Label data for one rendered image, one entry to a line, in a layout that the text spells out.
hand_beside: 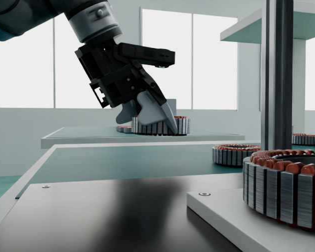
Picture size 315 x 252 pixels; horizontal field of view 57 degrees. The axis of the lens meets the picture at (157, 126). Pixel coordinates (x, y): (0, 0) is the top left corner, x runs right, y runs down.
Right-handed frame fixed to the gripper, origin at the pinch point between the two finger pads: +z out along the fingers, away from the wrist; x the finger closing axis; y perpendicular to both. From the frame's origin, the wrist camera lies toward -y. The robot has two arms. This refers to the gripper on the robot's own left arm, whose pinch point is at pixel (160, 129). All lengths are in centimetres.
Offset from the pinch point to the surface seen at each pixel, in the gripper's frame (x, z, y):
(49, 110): -413, 5, -35
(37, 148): -417, 46, 8
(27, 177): -2.9, -5.0, 24.1
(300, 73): -29, 22, -80
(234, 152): 7.0, 9.9, -8.5
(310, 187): 39.6, -4.9, 11.4
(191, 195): 29.6, -2.8, 13.4
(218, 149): 3.6, 9.1, -7.6
